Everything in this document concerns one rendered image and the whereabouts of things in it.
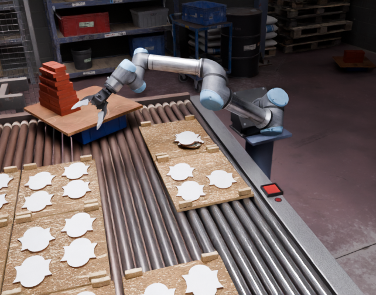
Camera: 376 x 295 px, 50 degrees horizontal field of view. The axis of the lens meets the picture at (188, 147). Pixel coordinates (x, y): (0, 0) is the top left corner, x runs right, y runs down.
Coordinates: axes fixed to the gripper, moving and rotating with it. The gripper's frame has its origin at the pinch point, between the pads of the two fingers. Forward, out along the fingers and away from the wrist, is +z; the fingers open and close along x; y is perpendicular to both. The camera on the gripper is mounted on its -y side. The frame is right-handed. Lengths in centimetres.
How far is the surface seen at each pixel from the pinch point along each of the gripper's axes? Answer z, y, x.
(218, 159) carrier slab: -26, 1, -63
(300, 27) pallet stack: -306, 448, -140
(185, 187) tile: -6, -19, -54
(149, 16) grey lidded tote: -147, 409, 52
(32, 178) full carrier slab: 36.2, 0.1, 0.9
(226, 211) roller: -10, -33, -71
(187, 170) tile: -12, -7, -52
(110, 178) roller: 13.4, -1.6, -27.1
